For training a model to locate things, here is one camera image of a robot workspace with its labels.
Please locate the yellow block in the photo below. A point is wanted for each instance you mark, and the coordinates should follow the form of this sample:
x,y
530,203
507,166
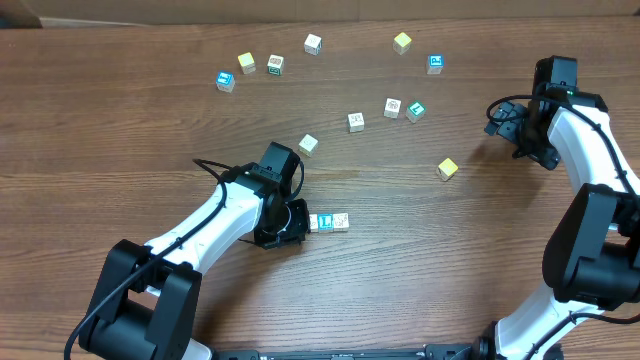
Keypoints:
x,y
402,43
447,169
247,63

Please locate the plain wood block S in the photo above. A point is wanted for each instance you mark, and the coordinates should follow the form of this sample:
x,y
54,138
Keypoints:
x,y
308,145

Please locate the brown engraved wood block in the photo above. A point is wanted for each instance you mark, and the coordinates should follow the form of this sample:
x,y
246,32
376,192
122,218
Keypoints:
x,y
341,222

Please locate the blue T block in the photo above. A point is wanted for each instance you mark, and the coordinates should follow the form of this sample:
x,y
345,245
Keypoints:
x,y
313,223

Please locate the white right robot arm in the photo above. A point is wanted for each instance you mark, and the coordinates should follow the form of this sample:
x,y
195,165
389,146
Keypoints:
x,y
591,262

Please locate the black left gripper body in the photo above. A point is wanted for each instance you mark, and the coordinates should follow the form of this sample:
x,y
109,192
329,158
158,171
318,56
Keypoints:
x,y
291,220

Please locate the yellow top block far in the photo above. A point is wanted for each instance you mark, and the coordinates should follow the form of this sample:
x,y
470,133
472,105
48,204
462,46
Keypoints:
x,y
402,43

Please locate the wood block red side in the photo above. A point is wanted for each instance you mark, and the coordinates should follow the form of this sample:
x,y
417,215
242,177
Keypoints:
x,y
392,108

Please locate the blue top block left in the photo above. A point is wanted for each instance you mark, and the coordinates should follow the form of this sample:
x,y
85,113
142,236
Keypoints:
x,y
225,81

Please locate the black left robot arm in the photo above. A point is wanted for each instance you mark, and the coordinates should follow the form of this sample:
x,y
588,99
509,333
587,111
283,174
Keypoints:
x,y
145,300

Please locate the plain wood block R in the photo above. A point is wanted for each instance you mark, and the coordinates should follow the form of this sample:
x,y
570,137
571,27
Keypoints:
x,y
355,122

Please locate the yellow top block near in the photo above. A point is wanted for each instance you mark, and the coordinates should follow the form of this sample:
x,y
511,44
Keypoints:
x,y
447,169

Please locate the green 7 block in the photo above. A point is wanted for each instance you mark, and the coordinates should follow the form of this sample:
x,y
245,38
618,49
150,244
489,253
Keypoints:
x,y
415,111

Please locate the yellow top block left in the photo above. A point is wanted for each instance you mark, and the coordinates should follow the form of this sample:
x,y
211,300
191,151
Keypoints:
x,y
247,63

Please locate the wood block green J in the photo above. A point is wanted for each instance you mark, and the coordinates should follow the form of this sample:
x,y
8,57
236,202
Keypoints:
x,y
313,44

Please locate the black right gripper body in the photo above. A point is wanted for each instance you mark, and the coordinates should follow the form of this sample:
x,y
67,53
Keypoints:
x,y
528,135

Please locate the blue P block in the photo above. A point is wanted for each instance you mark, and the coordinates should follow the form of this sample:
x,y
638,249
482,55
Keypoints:
x,y
435,64

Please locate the green B block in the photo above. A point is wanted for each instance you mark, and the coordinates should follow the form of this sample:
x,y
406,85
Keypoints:
x,y
275,64

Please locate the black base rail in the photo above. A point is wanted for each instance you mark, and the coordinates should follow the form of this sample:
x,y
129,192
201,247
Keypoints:
x,y
427,352

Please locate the blue L block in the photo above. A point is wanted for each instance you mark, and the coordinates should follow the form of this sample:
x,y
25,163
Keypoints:
x,y
325,223

